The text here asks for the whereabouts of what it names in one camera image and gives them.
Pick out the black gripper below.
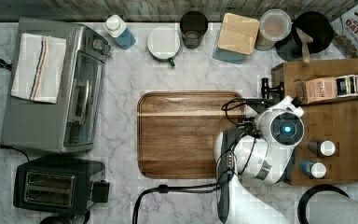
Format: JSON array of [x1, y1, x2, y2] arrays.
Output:
[[261, 77, 284, 100]]

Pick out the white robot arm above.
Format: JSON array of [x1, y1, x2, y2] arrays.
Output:
[[213, 96, 304, 224]]

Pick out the wooden drawer cabinet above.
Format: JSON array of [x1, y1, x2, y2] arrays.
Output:
[[271, 58, 358, 186]]

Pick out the brown tea packet stack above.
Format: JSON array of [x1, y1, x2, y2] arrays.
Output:
[[302, 77, 337, 103]]

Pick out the wooden tea bag organizer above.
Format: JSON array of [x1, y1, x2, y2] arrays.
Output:
[[294, 74, 358, 105]]

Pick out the teal canister with wooden lid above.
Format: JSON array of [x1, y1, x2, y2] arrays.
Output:
[[213, 13, 260, 64]]

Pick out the wooden spatula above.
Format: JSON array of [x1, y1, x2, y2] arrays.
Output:
[[296, 28, 313, 63]]

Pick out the clear container with white lid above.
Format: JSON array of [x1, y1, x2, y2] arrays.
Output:
[[255, 9, 292, 51]]

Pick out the black utensil pot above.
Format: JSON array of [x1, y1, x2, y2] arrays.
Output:
[[275, 11, 333, 62]]

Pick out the colourful tea bag packets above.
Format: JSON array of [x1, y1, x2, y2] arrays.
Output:
[[336, 75, 358, 98]]

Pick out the dark grey cup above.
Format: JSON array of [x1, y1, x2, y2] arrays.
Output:
[[180, 11, 208, 49]]

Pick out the wooden serving tray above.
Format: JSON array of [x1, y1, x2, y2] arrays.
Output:
[[137, 91, 241, 179]]

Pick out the blue salt shaker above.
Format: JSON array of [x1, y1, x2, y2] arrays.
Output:
[[300, 160, 327, 178]]

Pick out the white and blue bottle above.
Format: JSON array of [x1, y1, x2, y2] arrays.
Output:
[[103, 15, 136, 49]]

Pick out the silver toaster oven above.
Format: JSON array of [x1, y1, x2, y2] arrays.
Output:
[[1, 18, 110, 153]]

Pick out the white striped dish towel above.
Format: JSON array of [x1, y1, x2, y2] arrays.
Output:
[[10, 33, 66, 104]]

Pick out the black two-slot toaster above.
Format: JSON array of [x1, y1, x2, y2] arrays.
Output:
[[13, 156, 110, 215]]

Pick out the white mug with green handle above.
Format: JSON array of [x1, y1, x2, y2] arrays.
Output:
[[147, 26, 181, 67]]

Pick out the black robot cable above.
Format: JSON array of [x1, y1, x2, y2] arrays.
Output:
[[131, 97, 278, 224]]

